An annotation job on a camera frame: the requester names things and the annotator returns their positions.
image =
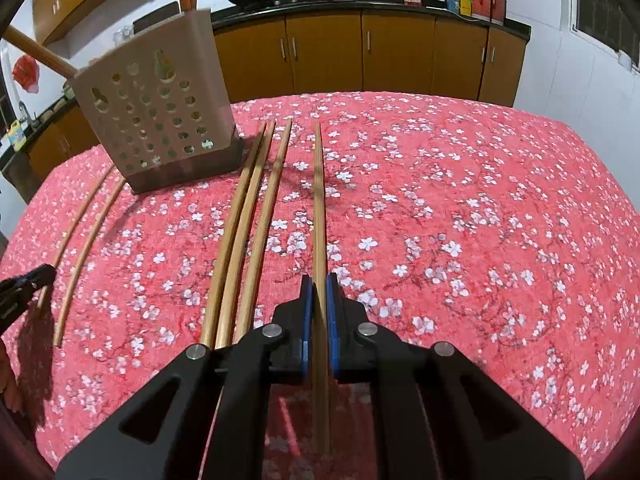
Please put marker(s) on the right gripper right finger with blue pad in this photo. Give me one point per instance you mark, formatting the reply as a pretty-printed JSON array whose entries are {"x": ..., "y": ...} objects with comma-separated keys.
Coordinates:
[{"x": 436, "y": 414}]

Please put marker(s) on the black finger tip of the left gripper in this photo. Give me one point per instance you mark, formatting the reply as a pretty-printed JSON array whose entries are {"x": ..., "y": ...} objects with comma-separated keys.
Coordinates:
[{"x": 16, "y": 293}]

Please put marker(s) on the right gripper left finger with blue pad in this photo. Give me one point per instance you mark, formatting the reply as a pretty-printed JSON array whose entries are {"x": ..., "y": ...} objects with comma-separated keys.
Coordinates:
[{"x": 204, "y": 415}]

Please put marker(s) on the lower wooden kitchen cabinets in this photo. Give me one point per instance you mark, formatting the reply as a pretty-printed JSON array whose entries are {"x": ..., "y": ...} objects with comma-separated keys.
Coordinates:
[{"x": 405, "y": 50}]

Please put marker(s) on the yellow detergent bottle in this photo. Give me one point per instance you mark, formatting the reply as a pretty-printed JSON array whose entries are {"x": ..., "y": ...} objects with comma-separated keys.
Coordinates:
[{"x": 16, "y": 135}]

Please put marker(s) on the red floral tablecloth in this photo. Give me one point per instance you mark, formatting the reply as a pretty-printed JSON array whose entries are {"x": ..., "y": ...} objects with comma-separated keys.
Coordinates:
[{"x": 497, "y": 230}]

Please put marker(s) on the red plastic bag hanging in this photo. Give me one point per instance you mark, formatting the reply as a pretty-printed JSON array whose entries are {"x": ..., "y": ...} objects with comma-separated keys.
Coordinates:
[{"x": 25, "y": 72}]

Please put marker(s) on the beige perforated utensil holder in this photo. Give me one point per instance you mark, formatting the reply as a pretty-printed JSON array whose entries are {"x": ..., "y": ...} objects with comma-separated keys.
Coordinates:
[{"x": 159, "y": 106}]

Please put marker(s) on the dark cutting board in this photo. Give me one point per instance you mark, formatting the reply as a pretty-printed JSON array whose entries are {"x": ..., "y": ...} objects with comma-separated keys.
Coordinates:
[{"x": 158, "y": 15}]

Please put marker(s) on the window with grille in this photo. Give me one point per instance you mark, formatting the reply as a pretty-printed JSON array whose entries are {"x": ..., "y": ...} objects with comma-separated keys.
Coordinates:
[{"x": 615, "y": 23}]

